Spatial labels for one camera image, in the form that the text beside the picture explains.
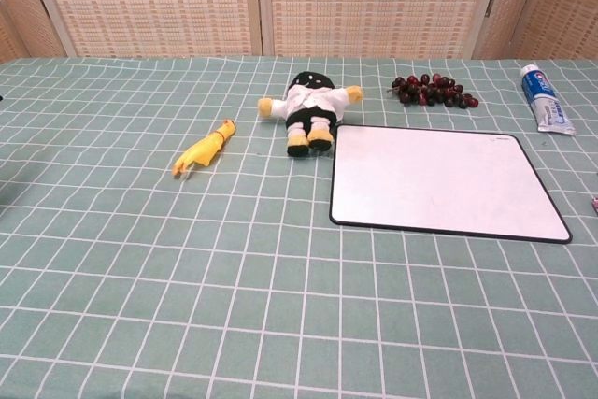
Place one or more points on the black plush doll white coat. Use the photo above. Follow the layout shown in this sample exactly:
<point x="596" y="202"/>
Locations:
<point x="310" y="100"/>

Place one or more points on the green checked tablecloth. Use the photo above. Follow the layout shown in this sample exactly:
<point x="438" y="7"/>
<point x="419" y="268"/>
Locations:
<point x="233" y="277"/>

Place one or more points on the yellow rubber chicken toy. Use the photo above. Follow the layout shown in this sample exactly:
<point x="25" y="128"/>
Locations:
<point x="203" y="149"/>

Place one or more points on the white board with black frame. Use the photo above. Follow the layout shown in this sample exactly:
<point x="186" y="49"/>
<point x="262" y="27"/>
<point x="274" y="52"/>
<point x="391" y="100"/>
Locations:
<point x="420" y="175"/>

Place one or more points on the metal screen hinge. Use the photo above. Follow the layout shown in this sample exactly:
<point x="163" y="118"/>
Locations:
<point x="489" y="4"/>

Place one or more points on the dark red grape bunch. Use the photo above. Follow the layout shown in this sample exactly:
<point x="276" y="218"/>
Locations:
<point x="434" y="90"/>

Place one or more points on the woven folding screen panel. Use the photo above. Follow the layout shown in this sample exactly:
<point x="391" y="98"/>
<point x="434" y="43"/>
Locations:
<point x="374" y="2"/>
<point x="565" y="11"/>
<point x="18" y="16"/>
<point x="509" y="6"/>
<point x="149" y="2"/>

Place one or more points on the blue white toothpaste tube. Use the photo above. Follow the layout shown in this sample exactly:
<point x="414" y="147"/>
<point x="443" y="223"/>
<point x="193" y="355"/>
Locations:
<point x="546" y="100"/>

